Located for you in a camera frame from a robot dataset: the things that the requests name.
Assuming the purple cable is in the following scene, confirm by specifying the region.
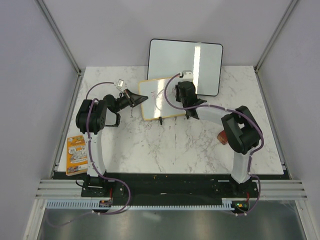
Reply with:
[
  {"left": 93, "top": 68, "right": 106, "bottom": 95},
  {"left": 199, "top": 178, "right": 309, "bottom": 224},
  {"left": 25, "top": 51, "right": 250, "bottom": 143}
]
[
  {"left": 164, "top": 73, "right": 265, "bottom": 217},
  {"left": 44, "top": 81, "right": 133, "bottom": 227}
]

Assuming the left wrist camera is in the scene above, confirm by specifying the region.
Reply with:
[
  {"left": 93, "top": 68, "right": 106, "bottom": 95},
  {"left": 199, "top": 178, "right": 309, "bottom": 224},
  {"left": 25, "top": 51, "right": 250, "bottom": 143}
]
[{"left": 115, "top": 79, "right": 124, "bottom": 88}]

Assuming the orange booklet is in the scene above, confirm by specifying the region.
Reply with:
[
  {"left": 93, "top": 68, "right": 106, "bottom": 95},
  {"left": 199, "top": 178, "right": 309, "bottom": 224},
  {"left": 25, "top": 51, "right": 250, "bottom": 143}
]
[{"left": 65, "top": 135, "right": 88, "bottom": 176}]

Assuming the white slotted cable duct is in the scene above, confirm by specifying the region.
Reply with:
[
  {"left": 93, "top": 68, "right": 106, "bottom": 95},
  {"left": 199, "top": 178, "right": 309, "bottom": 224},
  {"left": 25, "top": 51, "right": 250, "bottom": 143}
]
[{"left": 46, "top": 199, "right": 235, "bottom": 211}]

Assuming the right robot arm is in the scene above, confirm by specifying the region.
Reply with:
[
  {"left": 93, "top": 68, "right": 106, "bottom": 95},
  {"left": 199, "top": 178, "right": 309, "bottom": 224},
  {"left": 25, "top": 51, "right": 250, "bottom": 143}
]
[{"left": 175, "top": 81, "right": 263, "bottom": 197}]

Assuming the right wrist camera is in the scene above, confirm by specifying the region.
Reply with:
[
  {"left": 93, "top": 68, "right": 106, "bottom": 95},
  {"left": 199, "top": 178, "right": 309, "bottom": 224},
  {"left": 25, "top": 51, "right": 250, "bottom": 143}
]
[{"left": 179, "top": 70, "right": 194, "bottom": 81}]

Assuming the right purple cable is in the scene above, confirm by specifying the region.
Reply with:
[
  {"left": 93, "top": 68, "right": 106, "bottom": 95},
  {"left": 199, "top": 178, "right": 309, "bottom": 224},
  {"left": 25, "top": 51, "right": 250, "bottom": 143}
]
[{"left": 164, "top": 73, "right": 265, "bottom": 217}]

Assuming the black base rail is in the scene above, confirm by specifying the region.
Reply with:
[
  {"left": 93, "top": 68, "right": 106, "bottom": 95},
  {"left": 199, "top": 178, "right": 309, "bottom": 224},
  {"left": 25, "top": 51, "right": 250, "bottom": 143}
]
[{"left": 80, "top": 171, "right": 293, "bottom": 201}]

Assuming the large black-framed whiteboard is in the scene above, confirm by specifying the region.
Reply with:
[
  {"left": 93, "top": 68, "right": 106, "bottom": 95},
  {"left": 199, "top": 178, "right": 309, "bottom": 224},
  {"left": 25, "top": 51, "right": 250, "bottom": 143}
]
[{"left": 147, "top": 38, "right": 224, "bottom": 97}]

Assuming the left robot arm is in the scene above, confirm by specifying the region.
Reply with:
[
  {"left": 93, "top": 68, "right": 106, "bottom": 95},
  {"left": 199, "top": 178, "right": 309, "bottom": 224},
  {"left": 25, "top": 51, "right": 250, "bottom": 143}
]
[{"left": 75, "top": 89, "right": 149, "bottom": 177}]

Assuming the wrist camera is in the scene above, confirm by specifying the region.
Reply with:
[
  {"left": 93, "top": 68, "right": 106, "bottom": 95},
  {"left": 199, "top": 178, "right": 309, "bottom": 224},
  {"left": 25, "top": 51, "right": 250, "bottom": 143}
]
[
  {"left": 179, "top": 70, "right": 194, "bottom": 81},
  {"left": 115, "top": 79, "right": 124, "bottom": 88}
]

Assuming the red brown block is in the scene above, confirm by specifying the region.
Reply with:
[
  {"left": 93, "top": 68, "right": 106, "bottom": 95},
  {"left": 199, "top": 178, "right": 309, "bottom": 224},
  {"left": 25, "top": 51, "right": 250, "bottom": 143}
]
[{"left": 217, "top": 130, "right": 228, "bottom": 145}]

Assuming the black whiteboard stand foot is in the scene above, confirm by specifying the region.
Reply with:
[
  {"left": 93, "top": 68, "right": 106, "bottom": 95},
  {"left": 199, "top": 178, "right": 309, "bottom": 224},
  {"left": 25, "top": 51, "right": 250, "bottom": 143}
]
[{"left": 158, "top": 116, "right": 163, "bottom": 126}]

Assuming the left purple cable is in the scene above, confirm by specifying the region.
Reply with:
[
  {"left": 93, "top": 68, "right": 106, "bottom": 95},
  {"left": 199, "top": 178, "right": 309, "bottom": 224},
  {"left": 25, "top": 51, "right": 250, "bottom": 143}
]
[{"left": 44, "top": 81, "right": 133, "bottom": 227}]

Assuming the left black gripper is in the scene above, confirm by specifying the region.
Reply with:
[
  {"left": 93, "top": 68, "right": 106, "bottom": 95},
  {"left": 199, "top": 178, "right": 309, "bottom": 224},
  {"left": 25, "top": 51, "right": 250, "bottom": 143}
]
[{"left": 114, "top": 89, "right": 148, "bottom": 113}]

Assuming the small yellow-framed whiteboard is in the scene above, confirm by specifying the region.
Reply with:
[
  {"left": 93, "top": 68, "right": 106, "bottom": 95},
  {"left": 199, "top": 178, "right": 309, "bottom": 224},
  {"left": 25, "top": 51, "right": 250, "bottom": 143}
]
[{"left": 138, "top": 78, "right": 186, "bottom": 121}]

